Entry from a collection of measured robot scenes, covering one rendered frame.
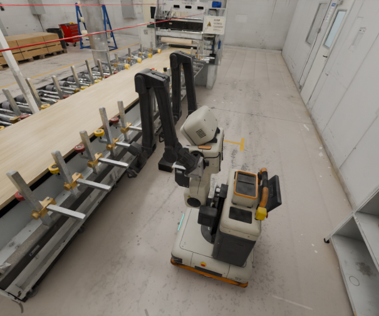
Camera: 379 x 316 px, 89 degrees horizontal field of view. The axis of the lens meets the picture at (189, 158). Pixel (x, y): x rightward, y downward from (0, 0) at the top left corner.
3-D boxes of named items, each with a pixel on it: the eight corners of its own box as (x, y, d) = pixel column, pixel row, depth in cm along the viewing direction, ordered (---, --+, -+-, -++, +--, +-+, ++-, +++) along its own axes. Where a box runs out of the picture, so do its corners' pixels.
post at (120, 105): (129, 143, 204) (122, 100, 174) (128, 145, 202) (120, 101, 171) (127, 142, 205) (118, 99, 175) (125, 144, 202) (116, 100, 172)
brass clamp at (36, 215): (57, 203, 125) (54, 198, 122) (39, 221, 115) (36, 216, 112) (49, 201, 127) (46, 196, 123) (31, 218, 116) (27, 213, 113)
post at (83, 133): (102, 177, 169) (86, 129, 138) (99, 179, 166) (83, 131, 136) (98, 176, 169) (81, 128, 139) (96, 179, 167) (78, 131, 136)
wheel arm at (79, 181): (111, 189, 138) (110, 185, 135) (109, 193, 135) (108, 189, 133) (60, 176, 146) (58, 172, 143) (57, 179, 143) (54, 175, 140)
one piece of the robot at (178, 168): (203, 164, 149) (206, 141, 135) (194, 190, 128) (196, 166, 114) (183, 160, 152) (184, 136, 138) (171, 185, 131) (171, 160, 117)
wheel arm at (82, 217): (88, 217, 118) (86, 214, 116) (84, 222, 116) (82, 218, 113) (30, 200, 126) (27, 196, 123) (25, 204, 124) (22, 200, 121)
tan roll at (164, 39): (213, 47, 474) (213, 41, 466) (212, 47, 465) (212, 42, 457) (158, 41, 500) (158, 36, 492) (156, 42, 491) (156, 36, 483)
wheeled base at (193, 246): (249, 224, 207) (255, 210, 191) (246, 291, 159) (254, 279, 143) (188, 208, 219) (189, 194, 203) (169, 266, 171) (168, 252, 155)
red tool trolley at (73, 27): (84, 44, 903) (78, 23, 852) (74, 47, 845) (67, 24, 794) (74, 43, 907) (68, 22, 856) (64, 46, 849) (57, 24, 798)
